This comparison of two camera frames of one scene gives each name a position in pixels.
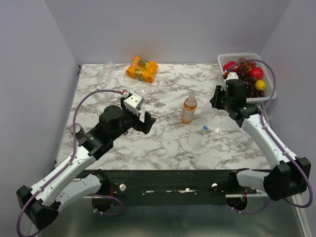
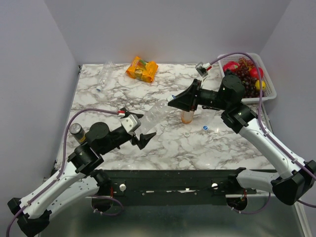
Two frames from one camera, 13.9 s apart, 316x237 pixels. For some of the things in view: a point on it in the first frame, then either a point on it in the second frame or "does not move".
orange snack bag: (142, 69) does not move
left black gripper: (144, 127) -> (144, 139)
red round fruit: (256, 72) does not move
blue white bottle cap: (205, 127) does not move
